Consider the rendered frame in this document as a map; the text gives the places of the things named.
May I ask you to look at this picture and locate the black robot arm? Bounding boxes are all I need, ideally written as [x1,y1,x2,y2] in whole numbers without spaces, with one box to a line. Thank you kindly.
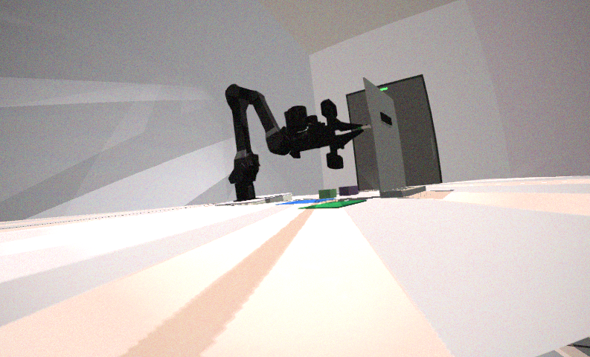
[225,84,327,202]

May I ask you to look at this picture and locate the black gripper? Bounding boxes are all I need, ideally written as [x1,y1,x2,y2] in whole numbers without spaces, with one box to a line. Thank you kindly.
[305,99,364,169]

